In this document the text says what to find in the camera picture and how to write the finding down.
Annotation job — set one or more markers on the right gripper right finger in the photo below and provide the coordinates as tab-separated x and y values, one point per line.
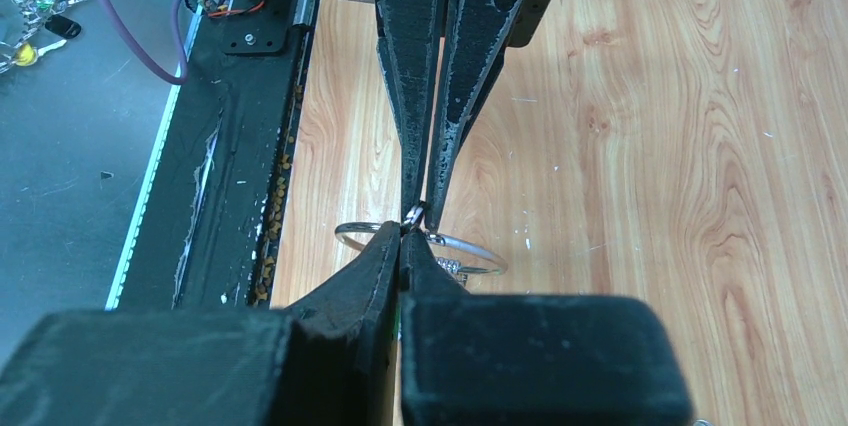
485	359

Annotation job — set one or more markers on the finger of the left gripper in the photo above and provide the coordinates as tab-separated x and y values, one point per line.
408	48
477	34

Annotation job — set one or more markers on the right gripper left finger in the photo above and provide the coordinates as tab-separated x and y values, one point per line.
324	360

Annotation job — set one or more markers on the metal keyring with keys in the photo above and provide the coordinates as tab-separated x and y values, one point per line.
460	258

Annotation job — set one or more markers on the pile of keys on floor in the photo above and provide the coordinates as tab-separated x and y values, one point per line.
32	28

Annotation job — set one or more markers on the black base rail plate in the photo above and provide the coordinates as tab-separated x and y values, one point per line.
195	237

